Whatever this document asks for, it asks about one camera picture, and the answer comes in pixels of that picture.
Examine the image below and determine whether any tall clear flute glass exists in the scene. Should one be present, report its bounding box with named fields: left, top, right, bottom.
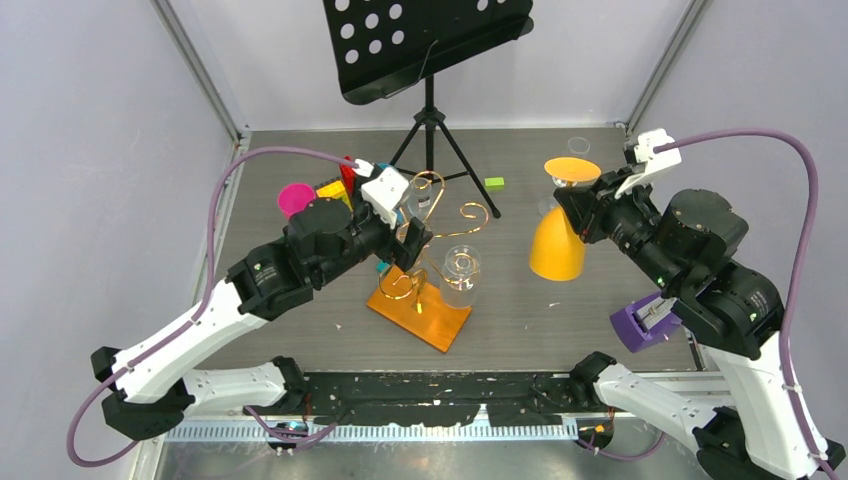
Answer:
left=537, top=136, right=591, bottom=217

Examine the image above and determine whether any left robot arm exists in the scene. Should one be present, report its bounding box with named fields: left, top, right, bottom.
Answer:
left=92, top=199, right=433, bottom=440

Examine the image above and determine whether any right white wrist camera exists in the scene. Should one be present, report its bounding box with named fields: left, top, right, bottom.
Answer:
left=614, top=128, right=682, bottom=199

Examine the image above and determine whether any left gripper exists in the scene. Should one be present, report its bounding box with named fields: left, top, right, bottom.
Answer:
left=316, top=176, right=433, bottom=287

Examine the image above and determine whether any gold wine glass rack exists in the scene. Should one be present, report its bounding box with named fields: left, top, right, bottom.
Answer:
left=366, top=170, right=492, bottom=354

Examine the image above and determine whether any black music stand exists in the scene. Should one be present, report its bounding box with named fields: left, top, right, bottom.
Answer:
left=322, top=0, right=534, bottom=217

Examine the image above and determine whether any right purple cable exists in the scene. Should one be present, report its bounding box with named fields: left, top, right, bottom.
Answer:
left=576, top=128, right=839, bottom=480

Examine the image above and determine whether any small clear wine glass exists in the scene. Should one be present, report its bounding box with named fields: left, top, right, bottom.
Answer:
left=406, top=176, right=433, bottom=221

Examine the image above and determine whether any purple cable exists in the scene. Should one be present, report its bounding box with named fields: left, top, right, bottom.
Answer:
left=576, top=128, right=839, bottom=480
left=66, top=146, right=376, bottom=468

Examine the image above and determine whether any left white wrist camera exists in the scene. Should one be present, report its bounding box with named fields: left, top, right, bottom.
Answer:
left=354, top=159, right=409, bottom=230

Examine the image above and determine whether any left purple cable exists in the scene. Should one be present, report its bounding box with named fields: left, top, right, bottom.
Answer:
left=66, top=146, right=376, bottom=468

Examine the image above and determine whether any red toy block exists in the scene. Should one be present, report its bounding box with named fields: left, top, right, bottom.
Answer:
left=339, top=156, right=357, bottom=200

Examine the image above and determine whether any orange plastic goblet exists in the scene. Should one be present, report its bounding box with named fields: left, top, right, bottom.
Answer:
left=529, top=157, right=601, bottom=282

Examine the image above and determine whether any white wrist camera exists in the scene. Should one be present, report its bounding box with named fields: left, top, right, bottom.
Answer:
left=614, top=128, right=682, bottom=199
left=354, top=159, right=409, bottom=230

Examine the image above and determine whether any purple tape dispenser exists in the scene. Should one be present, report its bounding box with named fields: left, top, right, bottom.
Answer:
left=609, top=293, right=682, bottom=353

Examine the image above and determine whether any clear stemless wine glass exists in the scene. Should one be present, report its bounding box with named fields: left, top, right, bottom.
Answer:
left=440, top=245, right=482, bottom=309

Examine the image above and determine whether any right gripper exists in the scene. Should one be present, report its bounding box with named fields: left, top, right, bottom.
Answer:
left=552, top=162, right=680, bottom=289

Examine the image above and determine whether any light green toy block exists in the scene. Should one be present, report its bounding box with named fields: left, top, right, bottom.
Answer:
left=484, top=177, right=505, bottom=191

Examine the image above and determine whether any pink plastic goblet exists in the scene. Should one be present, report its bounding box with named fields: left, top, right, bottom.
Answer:
left=277, top=183, right=317, bottom=219

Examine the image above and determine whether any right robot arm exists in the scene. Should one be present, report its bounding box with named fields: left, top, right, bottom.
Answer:
left=554, top=174, right=846, bottom=479

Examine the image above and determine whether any yellow toy block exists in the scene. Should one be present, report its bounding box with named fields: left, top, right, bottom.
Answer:
left=314, top=177, right=353, bottom=210

